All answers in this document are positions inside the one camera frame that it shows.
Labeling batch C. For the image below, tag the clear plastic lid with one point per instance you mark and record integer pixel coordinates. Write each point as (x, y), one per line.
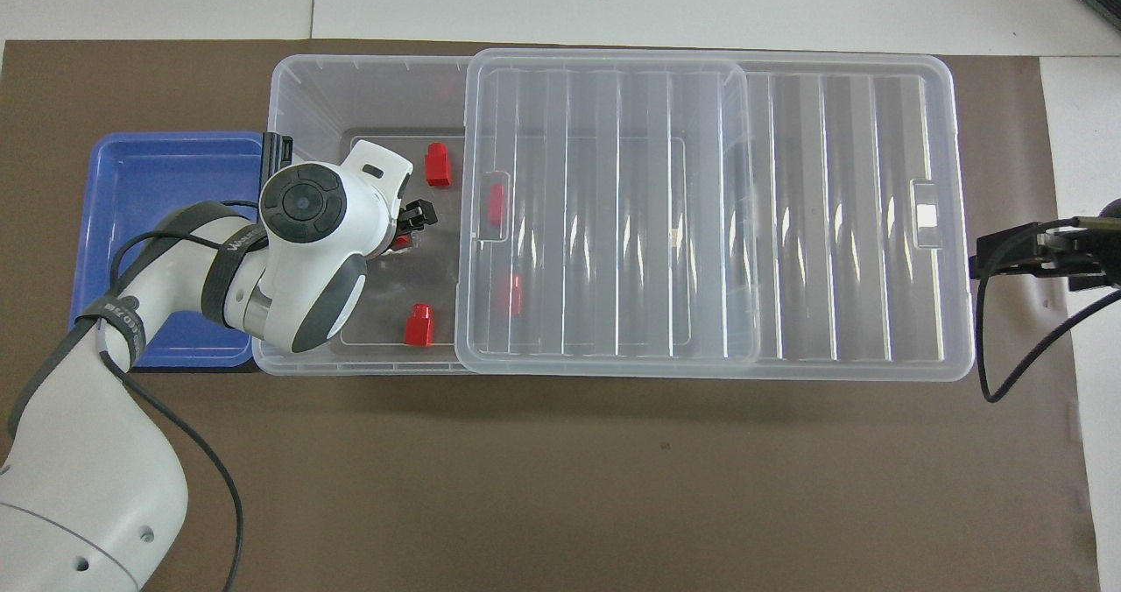
(832, 224)

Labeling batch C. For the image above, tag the blue plastic tray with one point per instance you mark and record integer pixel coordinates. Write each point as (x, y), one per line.
(149, 180)

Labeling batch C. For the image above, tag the clear plastic box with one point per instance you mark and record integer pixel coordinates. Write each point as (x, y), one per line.
(368, 93)

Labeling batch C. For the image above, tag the red block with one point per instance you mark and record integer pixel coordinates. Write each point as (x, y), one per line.
(437, 165)
(419, 326)
(515, 295)
(496, 205)
(401, 243)

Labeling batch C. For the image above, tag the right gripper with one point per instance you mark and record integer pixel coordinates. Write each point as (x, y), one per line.
(1109, 275)

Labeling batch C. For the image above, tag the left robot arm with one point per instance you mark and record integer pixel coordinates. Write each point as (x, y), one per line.
(79, 478)

